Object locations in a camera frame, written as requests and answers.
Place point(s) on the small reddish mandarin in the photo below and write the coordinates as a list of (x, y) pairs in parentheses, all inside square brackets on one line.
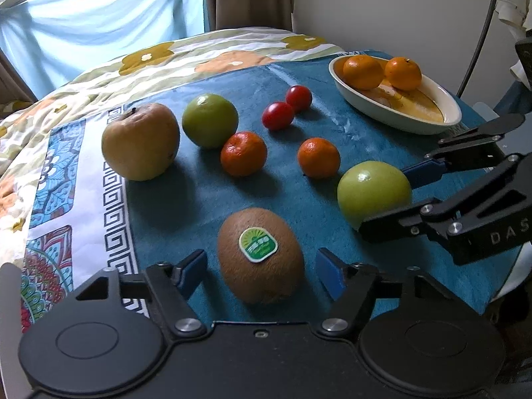
[(244, 154), (319, 158)]

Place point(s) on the floral striped blanket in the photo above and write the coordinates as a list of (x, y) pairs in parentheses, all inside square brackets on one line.
[(104, 75)]

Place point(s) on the white oval bowl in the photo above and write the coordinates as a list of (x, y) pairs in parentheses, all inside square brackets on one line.
[(374, 108)]

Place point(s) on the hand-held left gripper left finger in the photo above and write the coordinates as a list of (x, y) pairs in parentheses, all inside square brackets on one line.
[(192, 272)]

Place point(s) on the brown kiwi with sticker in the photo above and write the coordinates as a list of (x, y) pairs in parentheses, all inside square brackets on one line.
[(266, 278)]

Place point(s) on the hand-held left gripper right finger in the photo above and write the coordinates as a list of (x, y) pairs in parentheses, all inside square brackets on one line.
[(330, 274)]

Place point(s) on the light blue curtain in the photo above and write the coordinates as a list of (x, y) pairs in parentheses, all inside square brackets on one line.
[(104, 16)]

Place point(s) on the large orange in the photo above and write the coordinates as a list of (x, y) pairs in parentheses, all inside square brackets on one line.
[(362, 72), (403, 74)]

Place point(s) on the green apple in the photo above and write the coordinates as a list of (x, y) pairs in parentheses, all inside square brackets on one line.
[(210, 122), (374, 191)]

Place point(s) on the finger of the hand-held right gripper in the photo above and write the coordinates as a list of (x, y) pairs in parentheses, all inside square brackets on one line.
[(395, 223), (424, 173)]

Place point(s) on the yellow apple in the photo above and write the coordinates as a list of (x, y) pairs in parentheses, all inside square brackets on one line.
[(141, 143)]

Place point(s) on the red cherry tomato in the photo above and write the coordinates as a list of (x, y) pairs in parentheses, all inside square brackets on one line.
[(277, 116), (299, 97)]

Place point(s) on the teal patterned mat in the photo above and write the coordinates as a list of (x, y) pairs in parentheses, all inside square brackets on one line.
[(199, 203)]

